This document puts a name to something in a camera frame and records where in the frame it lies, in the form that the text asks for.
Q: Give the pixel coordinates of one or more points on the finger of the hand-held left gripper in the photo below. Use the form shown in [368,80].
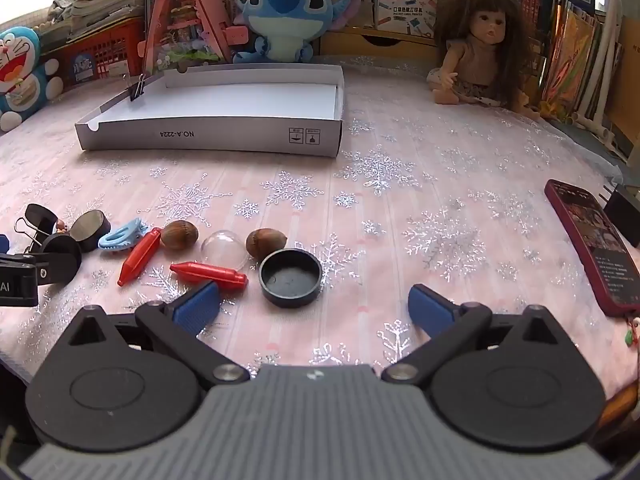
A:
[44,275]
[3,243]

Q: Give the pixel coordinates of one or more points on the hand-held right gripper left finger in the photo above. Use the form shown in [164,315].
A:
[197,305]

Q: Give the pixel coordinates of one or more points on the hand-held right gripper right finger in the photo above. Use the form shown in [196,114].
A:
[430,307]

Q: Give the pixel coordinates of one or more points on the small black round lid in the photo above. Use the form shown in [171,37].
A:
[40,217]
[62,257]
[92,237]

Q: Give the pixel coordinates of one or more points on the red plastic crayon toy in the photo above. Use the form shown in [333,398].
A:
[210,274]
[140,257]

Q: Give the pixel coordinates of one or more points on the clear plastic dome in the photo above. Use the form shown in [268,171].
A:
[225,250]

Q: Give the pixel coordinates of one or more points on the brown hazelnut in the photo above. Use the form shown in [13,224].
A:
[180,235]
[265,243]

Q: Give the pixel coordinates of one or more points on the light blue hair clip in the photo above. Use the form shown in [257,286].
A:
[122,236]

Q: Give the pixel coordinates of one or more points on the large black round lid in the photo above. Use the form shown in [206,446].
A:
[290,285]

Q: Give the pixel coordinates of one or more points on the white cardboard box tray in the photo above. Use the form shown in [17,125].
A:
[225,100]

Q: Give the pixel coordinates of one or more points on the pink snowflake tablecloth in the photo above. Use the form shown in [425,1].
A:
[450,185]

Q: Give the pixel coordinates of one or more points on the blue cat plush toy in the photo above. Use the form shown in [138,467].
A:
[20,80]

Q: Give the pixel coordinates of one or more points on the phone in red case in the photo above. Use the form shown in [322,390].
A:
[595,250]

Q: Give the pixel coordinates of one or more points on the small red green charm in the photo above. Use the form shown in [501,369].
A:
[632,332]

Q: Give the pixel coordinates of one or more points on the red plastic basket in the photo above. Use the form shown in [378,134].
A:
[100,60]

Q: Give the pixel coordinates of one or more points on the black charger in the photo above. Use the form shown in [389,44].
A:
[622,210]

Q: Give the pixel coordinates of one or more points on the pile of worn books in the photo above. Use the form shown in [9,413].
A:
[100,5]

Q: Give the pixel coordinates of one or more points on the brown haired doll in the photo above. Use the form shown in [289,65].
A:
[480,45]

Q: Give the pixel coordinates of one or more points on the wooden drawer unit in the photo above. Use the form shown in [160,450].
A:
[350,42]

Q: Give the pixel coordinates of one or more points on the white pipe rack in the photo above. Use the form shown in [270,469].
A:
[597,85]

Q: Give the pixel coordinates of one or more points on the pink triangular toy case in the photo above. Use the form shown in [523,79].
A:
[185,25]

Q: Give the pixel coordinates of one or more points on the colourful picture books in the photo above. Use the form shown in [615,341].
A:
[570,60]

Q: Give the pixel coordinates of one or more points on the blue alien plush toy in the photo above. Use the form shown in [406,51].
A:
[285,20]

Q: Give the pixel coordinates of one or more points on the white printed carton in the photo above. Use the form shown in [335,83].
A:
[400,10]

